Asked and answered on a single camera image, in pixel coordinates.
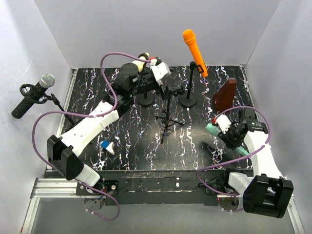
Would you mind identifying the black tripod microphone stand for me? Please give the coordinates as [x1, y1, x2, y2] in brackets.
[155, 85, 184, 144]

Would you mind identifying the black round-base stand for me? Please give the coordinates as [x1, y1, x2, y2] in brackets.
[178, 61, 197, 108]
[136, 52, 156, 107]

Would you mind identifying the cream wooden microphone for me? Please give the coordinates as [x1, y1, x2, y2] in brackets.
[132, 52, 149, 73]

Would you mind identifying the mint green toy microphone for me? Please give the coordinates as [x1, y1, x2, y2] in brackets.
[205, 123, 249, 156]

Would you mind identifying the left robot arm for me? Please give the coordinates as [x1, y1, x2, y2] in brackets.
[47, 61, 185, 195]

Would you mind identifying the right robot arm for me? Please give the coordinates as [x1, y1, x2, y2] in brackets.
[215, 108, 293, 218]

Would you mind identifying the black round-base stand, orange mic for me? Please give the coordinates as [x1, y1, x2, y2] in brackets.
[178, 61, 197, 108]

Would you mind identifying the orange microphone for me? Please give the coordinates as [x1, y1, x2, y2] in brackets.
[182, 29, 208, 78]

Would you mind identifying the silver-headed black microphone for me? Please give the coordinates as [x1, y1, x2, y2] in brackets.
[11, 74, 55, 119]

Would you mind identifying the brown wooden metronome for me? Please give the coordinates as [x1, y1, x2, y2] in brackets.
[213, 78, 237, 113]

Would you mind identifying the blue and white toy block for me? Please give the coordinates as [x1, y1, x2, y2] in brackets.
[100, 140, 115, 155]

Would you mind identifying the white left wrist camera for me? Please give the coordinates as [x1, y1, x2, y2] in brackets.
[150, 57, 171, 86]

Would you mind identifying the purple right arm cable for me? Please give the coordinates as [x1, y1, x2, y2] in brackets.
[196, 106, 272, 213]

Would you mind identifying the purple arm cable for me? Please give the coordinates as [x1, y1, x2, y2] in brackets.
[196, 106, 272, 213]
[31, 51, 153, 221]

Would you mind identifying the black shock-mount tripod stand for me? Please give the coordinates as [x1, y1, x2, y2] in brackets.
[19, 83, 76, 126]

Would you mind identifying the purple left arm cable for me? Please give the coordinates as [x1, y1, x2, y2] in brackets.
[31, 51, 153, 221]

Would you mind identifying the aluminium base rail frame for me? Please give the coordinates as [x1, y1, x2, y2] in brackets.
[23, 65, 303, 234]

